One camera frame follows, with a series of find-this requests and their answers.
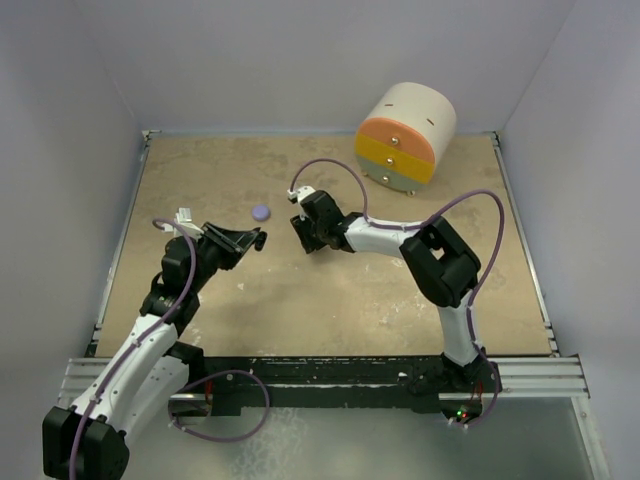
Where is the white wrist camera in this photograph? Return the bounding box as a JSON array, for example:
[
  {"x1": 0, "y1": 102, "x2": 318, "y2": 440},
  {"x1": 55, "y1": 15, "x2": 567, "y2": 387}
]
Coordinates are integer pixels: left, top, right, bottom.
[
  {"x1": 287, "y1": 185, "x2": 316, "y2": 204},
  {"x1": 161, "y1": 207, "x2": 203, "y2": 240}
]

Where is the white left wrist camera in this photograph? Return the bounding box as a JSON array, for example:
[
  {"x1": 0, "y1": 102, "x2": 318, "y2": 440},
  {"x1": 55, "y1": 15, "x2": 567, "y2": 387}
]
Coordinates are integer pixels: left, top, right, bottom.
[{"x1": 161, "y1": 207, "x2": 203, "y2": 240}]

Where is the purple earbud charging case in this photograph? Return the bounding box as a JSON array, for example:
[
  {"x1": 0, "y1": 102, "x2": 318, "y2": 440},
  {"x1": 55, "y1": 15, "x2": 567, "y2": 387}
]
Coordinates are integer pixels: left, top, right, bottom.
[{"x1": 251, "y1": 204, "x2": 271, "y2": 222}]

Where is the round three-drawer storage box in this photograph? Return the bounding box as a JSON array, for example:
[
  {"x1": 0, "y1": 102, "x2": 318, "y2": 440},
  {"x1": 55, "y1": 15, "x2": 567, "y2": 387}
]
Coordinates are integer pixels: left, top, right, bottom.
[{"x1": 354, "y1": 82, "x2": 457, "y2": 196}]

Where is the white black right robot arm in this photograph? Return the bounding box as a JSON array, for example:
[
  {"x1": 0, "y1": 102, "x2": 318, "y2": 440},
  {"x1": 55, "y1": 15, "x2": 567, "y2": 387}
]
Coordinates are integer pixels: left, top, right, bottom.
[{"x1": 288, "y1": 186, "x2": 481, "y2": 391}]

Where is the aluminium frame rail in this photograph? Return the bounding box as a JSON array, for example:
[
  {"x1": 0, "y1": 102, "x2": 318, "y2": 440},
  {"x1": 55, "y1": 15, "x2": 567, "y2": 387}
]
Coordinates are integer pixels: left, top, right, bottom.
[{"x1": 58, "y1": 357, "x2": 590, "y2": 406}]

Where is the black earbud charging case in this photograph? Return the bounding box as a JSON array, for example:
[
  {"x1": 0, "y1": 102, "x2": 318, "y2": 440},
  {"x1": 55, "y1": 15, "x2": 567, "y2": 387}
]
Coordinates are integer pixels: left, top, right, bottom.
[{"x1": 254, "y1": 231, "x2": 268, "y2": 251}]

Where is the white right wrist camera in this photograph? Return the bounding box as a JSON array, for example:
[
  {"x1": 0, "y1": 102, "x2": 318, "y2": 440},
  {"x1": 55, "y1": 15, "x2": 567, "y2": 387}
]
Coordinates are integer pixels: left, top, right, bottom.
[{"x1": 287, "y1": 185, "x2": 316, "y2": 204}]

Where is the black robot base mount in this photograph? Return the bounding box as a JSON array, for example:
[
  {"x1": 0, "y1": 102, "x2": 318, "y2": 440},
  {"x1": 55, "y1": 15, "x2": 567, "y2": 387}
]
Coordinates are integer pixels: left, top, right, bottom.
[{"x1": 164, "y1": 344, "x2": 504, "y2": 419}]

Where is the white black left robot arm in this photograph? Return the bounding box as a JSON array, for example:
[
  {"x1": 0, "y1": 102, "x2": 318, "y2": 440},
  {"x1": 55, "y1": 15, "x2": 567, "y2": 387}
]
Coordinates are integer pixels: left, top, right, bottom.
[{"x1": 42, "y1": 219, "x2": 267, "y2": 479}]

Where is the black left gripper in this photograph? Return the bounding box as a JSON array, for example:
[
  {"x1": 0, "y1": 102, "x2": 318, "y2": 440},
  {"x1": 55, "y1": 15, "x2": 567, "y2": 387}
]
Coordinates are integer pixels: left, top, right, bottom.
[{"x1": 188, "y1": 222, "x2": 256, "y2": 293}]

